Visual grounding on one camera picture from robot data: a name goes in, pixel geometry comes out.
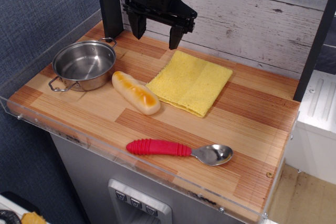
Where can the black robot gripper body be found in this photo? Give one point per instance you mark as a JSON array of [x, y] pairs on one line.
[[169, 12]]

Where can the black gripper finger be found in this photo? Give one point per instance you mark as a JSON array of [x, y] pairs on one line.
[[137, 23], [176, 34]]

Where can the yellow cloth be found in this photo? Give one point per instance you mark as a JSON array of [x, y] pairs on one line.
[[190, 83]]

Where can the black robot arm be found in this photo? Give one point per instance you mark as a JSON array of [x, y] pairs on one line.
[[173, 13]]

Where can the stainless steel pot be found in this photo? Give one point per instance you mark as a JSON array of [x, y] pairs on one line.
[[84, 66]]

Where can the toy bread loaf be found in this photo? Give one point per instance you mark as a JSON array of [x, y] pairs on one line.
[[135, 93]]

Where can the grey cabinet with button panel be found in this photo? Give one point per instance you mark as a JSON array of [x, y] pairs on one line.
[[111, 190]]

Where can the white appliance at right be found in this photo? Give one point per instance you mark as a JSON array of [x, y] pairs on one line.
[[311, 148]]

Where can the yellow black object bottom left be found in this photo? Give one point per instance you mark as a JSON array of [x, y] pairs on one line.
[[10, 217]]

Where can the black left frame post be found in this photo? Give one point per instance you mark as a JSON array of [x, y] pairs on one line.
[[111, 17]]

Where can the black frame post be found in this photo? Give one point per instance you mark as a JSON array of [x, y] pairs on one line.
[[312, 58], [111, 17]]

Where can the red handled metal spoon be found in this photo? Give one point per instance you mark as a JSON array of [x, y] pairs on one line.
[[211, 155]]

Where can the black right frame post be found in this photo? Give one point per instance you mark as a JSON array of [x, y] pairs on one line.
[[312, 58]]

